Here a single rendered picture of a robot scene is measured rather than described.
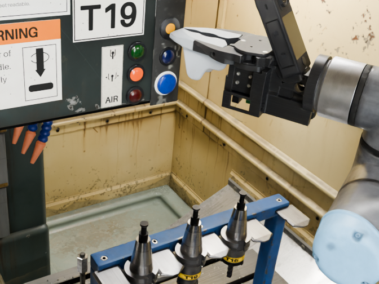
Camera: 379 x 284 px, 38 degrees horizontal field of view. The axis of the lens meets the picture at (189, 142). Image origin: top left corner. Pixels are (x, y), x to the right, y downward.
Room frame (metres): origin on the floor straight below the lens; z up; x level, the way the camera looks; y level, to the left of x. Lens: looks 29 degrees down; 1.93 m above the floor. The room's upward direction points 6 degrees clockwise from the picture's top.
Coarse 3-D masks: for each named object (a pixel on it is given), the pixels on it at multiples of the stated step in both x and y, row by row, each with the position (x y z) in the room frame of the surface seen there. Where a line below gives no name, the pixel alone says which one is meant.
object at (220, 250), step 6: (204, 234) 0.90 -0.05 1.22; (210, 234) 0.90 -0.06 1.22; (216, 234) 0.91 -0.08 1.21; (204, 240) 0.88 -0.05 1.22; (210, 240) 0.89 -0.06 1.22; (216, 240) 0.89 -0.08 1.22; (210, 246) 0.87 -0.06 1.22; (216, 246) 0.87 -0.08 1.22; (222, 246) 0.87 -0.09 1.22; (210, 252) 0.85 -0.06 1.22; (216, 252) 0.85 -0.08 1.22; (222, 252) 0.85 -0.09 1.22; (228, 252) 0.86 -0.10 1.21; (210, 258) 0.84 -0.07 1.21; (216, 258) 0.84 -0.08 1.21
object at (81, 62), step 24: (144, 24) 0.70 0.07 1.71; (72, 48) 0.64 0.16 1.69; (96, 48) 0.66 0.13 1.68; (72, 72) 0.64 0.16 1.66; (96, 72) 0.66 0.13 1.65; (72, 96) 0.64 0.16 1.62; (96, 96) 0.66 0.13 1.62; (144, 96) 0.70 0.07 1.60; (0, 120) 0.59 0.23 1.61; (24, 120) 0.61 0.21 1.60; (48, 120) 0.63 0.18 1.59
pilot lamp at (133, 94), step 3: (135, 90) 0.69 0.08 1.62; (138, 90) 0.69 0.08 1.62; (132, 93) 0.69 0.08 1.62; (135, 93) 0.69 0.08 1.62; (138, 93) 0.69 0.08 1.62; (141, 93) 0.70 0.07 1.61; (129, 96) 0.69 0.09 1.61; (132, 96) 0.69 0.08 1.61; (135, 96) 0.69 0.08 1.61; (138, 96) 0.69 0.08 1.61; (141, 96) 0.70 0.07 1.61; (132, 99) 0.69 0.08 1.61; (135, 99) 0.69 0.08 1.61; (138, 99) 0.69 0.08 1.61; (135, 102) 0.69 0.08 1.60
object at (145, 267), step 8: (136, 240) 0.77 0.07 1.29; (136, 248) 0.77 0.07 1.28; (144, 248) 0.76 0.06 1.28; (136, 256) 0.76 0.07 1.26; (144, 256) 0.76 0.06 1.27; (136, 264) 0.76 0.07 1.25; (144, 264) 0.76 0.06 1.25; (152, 264) 0.77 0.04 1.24; (136, 272) 0.76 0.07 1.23; (144, 272) 0.76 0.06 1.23
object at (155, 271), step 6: (126, 264) 0.78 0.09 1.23; (156, 264) 0.79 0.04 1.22; (126, 270) 0.76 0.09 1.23; (156, 270) 0.77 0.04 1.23; (126, 276) 0.76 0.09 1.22; (132, 276) 0.75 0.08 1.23; (138, 276) 0.75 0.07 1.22; (144, 276) 0.75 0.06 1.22; (150, 276) 0.76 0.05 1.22; (156, 276) 0.77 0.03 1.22; (132, 282) 0.75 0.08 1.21; (138, 282) 0.74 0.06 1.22; (144, 282) 0.75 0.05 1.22; (150, 282) 0.76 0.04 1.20
